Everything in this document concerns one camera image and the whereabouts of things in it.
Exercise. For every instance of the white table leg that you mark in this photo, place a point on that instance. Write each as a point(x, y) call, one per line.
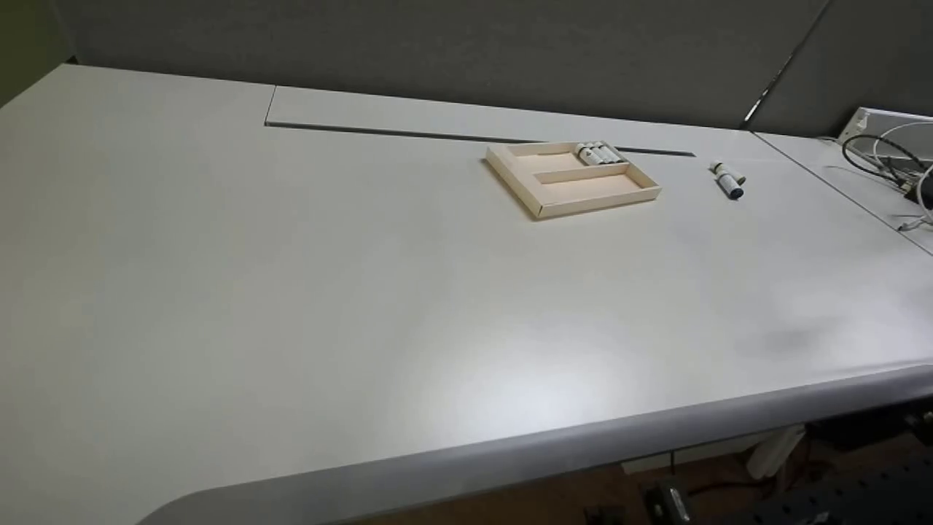
point(774, 452)

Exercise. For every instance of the wooden compartment tray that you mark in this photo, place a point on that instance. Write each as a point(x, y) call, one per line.
point(583, 189)

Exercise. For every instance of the black perforated board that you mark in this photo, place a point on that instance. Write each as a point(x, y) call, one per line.
point(860, 499)

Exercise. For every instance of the small white bottle dark cap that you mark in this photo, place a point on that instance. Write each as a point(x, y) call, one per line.
point(729, 187)

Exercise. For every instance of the black box with label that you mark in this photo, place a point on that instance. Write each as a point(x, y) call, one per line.
point(667, 502)

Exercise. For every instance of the white power strip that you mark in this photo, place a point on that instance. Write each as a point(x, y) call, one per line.
point(882, 124)

